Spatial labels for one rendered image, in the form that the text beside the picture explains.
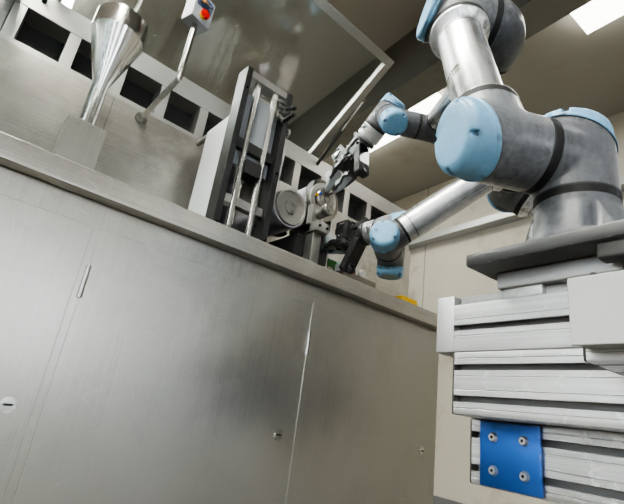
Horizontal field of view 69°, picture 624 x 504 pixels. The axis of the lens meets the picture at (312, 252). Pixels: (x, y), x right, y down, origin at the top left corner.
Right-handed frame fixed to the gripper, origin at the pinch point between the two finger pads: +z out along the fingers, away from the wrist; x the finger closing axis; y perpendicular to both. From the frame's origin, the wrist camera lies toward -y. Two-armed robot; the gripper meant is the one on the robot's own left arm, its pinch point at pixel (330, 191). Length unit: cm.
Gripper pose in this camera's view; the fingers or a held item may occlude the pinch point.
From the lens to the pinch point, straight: 151.0
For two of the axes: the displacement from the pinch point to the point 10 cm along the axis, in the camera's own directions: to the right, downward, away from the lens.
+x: -7.4, -3.2, -5.8
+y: -3.2, -6.0, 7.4
